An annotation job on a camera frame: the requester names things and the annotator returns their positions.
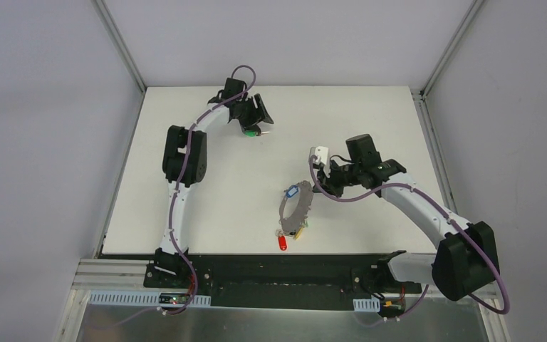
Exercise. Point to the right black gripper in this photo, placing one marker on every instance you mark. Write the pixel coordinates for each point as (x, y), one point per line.
(332, 178)

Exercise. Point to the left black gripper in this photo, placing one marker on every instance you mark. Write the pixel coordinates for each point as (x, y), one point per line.
(250, 120)

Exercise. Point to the green tag with key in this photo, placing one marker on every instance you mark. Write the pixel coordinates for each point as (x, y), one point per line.
(255, 133)

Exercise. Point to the silver key with red tag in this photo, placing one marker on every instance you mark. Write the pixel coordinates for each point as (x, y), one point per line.
(281, 239)

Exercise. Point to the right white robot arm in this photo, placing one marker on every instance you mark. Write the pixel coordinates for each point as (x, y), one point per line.
(466, 256)

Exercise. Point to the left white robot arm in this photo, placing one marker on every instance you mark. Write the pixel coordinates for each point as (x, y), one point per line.
(184, 165)

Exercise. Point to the blue key tag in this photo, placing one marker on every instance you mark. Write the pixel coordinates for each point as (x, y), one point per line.
(292, 191)

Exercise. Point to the yellow key tag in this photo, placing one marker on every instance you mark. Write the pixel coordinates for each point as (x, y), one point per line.
(298, 233)

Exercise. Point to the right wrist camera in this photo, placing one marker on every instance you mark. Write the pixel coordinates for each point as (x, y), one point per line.
(319, 157)

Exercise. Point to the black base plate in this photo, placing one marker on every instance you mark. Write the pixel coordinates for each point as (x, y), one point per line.
(278, 281)

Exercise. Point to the right white cable duct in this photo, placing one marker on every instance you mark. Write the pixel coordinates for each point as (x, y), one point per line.
(371, 304)

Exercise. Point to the white cable duct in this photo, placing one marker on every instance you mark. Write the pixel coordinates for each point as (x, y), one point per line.
(148, 298)
(371, 304)

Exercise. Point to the left white cable duct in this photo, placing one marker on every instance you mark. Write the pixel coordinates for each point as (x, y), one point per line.
(148, 298)

